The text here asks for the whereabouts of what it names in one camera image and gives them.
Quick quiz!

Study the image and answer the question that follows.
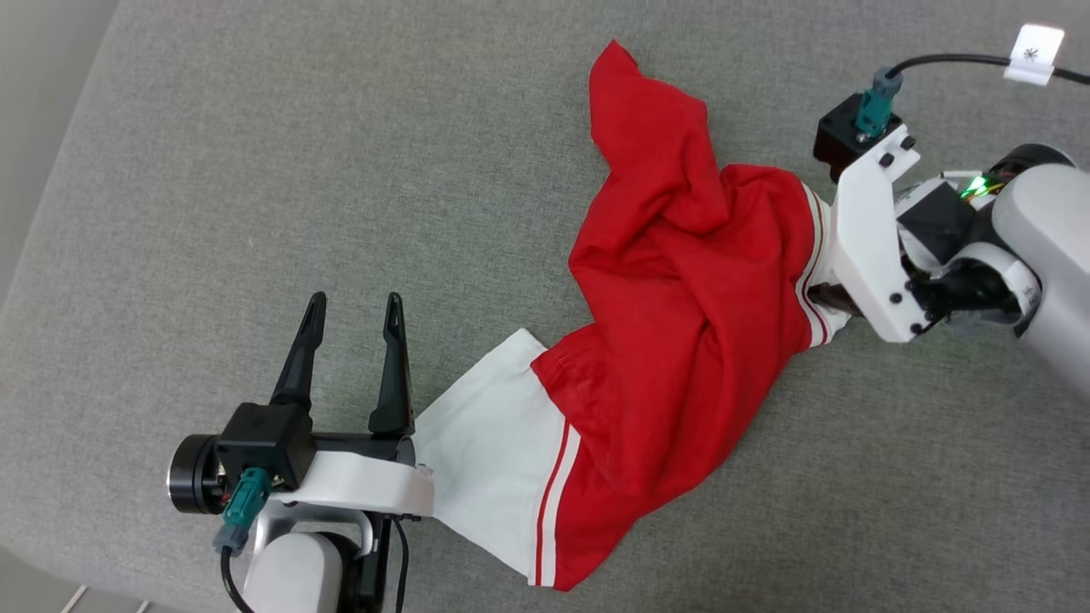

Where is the white cable tag with star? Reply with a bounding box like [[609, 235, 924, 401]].
[[1003, 24, 1066, 87]]

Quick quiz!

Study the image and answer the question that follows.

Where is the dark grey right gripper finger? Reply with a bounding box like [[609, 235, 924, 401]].
[[807, 284, 863, 318]]

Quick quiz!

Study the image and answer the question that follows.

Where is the red white basketball jersey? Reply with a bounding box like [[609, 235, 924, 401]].
[[412, 39, 854, 592]]

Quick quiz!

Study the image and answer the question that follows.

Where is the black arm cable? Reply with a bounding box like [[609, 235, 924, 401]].
[[886, 53, 1090, 86], [219, 516, 411, 613]]

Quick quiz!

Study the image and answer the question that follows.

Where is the grey fabric sofa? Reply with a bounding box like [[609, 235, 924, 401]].
[[0, 0, 1090, 613]]

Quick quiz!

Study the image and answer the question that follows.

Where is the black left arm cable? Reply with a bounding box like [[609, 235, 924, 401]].
[[219, 516, 411, 613]]

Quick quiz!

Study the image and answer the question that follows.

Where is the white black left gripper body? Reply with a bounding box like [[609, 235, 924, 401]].
[[279, 431, 437, 520]]

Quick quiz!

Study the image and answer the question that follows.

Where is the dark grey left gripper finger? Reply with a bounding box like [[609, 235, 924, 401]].
[[270, 291, 328, 410], [368, 292, 416, 437]]

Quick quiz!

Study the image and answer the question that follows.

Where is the teal cable connector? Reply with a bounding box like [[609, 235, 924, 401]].
[[855, 68, 905, 140], [213, 467, 275, 554]]

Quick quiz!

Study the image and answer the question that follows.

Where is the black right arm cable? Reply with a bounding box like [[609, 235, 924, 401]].
[[886, 53, 1090, 86]]

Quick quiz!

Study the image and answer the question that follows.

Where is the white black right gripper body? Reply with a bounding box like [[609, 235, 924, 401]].
[[830, 126, 978, 344]]

